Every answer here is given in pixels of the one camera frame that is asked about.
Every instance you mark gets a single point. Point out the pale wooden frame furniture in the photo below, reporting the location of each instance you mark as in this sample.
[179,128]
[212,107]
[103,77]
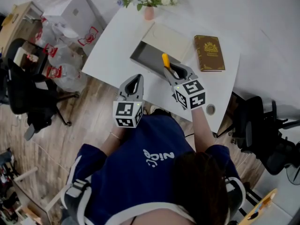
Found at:
[25,174]

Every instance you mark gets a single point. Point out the pink vase with flowers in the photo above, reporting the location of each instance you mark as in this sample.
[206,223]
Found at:
[149,13]

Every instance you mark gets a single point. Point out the grey box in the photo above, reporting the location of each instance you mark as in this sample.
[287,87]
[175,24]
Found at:
[150,57]

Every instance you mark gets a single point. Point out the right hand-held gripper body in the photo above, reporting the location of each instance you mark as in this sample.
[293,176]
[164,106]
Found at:
[192,92]

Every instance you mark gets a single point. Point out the light wooden desk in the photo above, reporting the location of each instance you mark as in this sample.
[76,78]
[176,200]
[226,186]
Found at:
[14,24]

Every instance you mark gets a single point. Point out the round wooden table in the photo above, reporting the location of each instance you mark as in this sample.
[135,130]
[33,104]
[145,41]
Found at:
[260,207]

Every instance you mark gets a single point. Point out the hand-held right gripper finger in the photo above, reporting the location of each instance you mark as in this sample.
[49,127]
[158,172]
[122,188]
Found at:
[170,76]
[190,72]

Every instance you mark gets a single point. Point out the person's left forearm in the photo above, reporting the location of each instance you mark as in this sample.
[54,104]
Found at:
[113,142]

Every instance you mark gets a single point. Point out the brown hardcover book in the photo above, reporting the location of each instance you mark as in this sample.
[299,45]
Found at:
[209,53]

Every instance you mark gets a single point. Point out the navy blue shirt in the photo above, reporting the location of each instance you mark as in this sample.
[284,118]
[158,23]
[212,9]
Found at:
[140,184]

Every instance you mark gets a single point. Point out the person's right forearm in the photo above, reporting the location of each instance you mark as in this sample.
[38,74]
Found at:
[202,132]

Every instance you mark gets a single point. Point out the pile of clear water jugs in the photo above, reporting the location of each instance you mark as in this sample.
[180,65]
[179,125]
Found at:
[65,76]

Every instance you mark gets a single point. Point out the white table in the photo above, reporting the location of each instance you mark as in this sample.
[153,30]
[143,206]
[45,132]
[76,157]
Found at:
[112,64]

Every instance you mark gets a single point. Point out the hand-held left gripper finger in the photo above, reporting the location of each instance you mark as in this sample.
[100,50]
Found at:
[122,89]
[141,90]

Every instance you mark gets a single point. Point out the person's white shoe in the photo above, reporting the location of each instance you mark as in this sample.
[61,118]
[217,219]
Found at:
[155,108]

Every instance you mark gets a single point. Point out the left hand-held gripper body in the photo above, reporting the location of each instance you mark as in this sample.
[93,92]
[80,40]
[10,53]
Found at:
[124,112]

